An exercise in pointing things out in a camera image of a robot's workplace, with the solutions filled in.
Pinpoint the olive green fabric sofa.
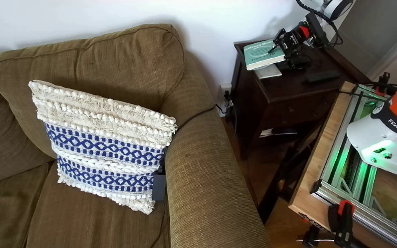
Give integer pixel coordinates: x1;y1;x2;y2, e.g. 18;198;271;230
0;23;269;248

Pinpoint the white blue patterned pillow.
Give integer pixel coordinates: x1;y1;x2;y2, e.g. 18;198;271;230
28;80;177;215

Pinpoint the black orange clamp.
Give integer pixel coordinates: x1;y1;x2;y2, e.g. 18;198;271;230
328;200;355;248

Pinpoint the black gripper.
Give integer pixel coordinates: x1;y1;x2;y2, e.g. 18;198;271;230
269;23;315;56

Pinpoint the white orange robot arm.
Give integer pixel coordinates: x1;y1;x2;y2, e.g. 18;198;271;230
346;92;397;175

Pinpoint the dark wooden side table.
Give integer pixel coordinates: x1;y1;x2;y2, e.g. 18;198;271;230
232;41;368;223

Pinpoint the black remote control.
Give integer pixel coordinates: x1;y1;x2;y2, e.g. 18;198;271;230
305;70;341;83

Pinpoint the teal green book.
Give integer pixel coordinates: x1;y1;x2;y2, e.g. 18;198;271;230
244;40;286;70

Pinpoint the black device behind pillow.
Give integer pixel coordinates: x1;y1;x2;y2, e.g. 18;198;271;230
152;174;167;201

